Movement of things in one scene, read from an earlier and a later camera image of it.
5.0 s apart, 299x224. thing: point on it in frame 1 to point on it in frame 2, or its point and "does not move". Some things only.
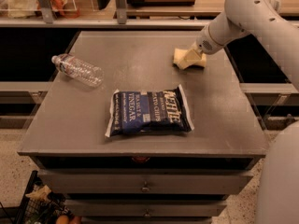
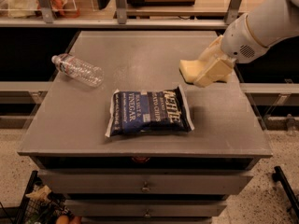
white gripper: x=207 y=43 to x=240 y=42
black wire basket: x=39 y=205 does not move
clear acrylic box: x=21 y=1 does not move
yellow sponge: x=179 y=61 to x=191 y=69
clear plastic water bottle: x=92 y=76 does not move
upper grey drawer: x=143 y=182 does not move
